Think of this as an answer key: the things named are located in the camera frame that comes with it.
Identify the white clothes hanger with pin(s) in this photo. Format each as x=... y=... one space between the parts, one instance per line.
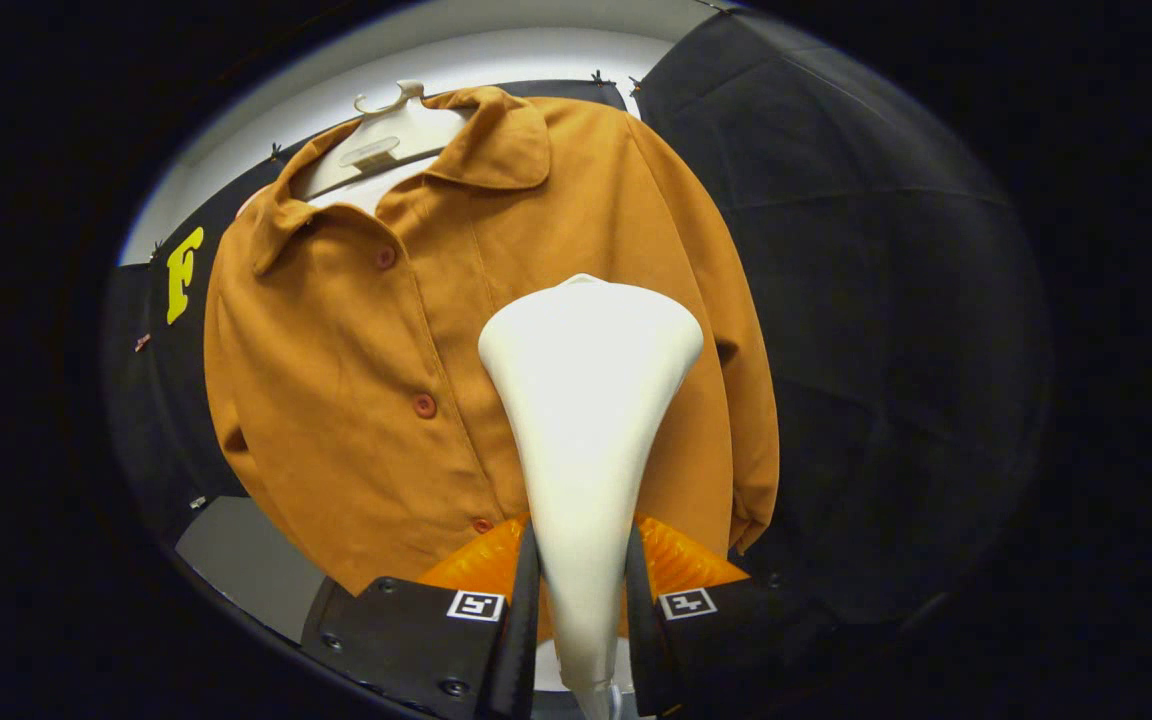
x=396 y=130

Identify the grey table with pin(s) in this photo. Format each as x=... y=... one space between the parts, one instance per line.
x=236 y=560

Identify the white inner cloth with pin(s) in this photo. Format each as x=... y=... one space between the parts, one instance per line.
x=376 y=190

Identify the brown button shirt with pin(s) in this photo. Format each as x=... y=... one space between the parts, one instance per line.
x=356 y=400

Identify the black backdrop cloth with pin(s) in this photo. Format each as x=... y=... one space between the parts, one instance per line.
x=886 y=350

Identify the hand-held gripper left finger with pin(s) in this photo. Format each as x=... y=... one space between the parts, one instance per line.
x=416 y=640

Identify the white garment steamer head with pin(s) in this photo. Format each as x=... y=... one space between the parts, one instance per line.
x=586 y=420

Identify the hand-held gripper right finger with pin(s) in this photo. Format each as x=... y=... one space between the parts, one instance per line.
x=726 y=640

